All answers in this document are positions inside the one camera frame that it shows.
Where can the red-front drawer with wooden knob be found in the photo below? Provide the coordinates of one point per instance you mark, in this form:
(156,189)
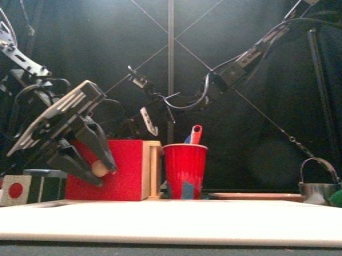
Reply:
(124,173)

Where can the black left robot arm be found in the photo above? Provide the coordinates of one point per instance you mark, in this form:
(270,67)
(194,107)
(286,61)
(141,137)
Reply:
(21,60)

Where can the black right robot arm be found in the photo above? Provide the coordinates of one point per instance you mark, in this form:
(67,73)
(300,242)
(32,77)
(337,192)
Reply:
(248,56)

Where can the translucent plastic container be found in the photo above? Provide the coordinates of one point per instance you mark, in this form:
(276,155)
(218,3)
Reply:
(44,173)

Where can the white cube with red dot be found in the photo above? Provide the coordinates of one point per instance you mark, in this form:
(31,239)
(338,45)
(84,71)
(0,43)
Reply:
(31,190)

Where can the blue plastic utensil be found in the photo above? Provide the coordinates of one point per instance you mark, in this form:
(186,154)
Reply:
(188,139)

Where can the red plastic spoon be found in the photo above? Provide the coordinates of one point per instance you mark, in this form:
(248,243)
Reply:
(196,133)

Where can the red plastic cup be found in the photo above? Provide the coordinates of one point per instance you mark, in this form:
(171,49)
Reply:
(184,166)

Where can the white cutting board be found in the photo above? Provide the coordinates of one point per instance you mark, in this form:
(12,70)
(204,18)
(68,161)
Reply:
(178,221)

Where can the pink square tray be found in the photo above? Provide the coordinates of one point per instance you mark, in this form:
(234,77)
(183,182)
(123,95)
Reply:
(255,196)

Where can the small metal pot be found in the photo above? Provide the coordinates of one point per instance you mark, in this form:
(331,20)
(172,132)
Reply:
(318,193)

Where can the vertical frame pole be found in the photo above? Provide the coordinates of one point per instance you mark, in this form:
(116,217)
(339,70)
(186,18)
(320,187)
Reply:
(170,50)

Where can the black frame post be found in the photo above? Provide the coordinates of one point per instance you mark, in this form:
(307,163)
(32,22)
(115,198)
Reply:
(319,86)

